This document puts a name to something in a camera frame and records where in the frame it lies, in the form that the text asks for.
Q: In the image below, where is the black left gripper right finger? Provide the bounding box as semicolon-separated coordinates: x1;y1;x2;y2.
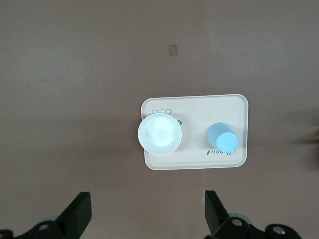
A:
203;190;303;239

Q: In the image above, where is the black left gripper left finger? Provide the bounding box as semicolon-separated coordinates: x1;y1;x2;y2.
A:
0;191;92;239

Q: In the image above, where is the blue plastic cup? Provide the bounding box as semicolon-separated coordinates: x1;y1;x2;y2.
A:
206;121;239;151

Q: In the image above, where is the white round bowl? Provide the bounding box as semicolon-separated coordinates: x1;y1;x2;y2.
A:
137;112;183;156

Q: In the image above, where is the beige rectangular tray with print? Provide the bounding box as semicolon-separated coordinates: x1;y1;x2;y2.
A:
140;93;249;171

